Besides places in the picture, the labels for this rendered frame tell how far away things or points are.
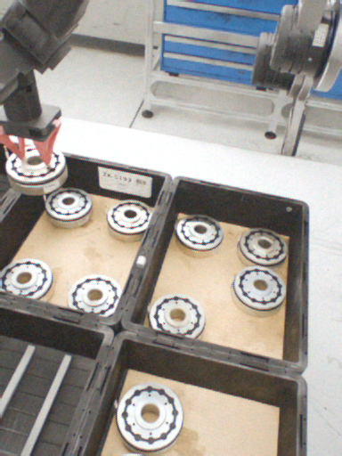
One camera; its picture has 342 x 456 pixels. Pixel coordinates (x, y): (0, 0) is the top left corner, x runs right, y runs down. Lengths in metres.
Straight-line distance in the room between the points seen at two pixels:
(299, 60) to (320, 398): 0.73
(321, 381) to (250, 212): 0.39
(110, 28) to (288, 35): 2.76
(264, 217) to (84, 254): 0.40
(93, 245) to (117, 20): 2.89
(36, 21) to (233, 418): 0.65
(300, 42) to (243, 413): 0.77
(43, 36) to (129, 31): 3.05
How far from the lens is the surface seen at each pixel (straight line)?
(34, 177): 0.76
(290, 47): 1.04
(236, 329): 0.81
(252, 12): 2.54
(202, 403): 0.74
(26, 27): 0.62
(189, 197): 0.95
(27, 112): 0.70
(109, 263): 0.88
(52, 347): 0.79
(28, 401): 0.76
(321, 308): 1.06
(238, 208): 0.95
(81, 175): 1.01
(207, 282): 0.86
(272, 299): 0.83
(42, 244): 0.93
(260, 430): 0.75
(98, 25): 3.73
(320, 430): 0.92
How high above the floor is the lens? 1.52
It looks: 47 degrees down
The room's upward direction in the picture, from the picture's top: 6 degrees clockwise
